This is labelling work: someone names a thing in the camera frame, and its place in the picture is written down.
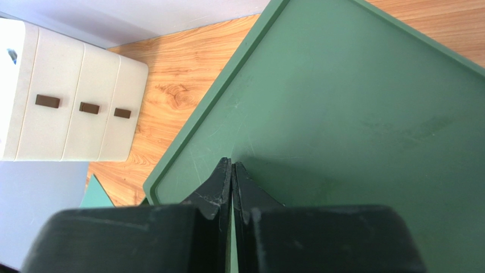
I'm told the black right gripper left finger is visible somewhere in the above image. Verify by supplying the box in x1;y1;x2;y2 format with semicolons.
21;158;231;272

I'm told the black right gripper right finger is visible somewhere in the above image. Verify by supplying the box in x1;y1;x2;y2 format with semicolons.
231;162;426;272

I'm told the teal green mat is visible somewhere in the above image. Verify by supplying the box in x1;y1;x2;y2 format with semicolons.
80;174;114;208

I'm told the green drawer cabinet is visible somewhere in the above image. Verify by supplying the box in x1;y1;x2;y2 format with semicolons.
143;1;484;272

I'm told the white drawer cabinet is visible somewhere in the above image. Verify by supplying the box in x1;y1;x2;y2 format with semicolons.
1;18;149;162

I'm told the blue pen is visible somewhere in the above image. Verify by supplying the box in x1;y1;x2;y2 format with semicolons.
7;48;18;64

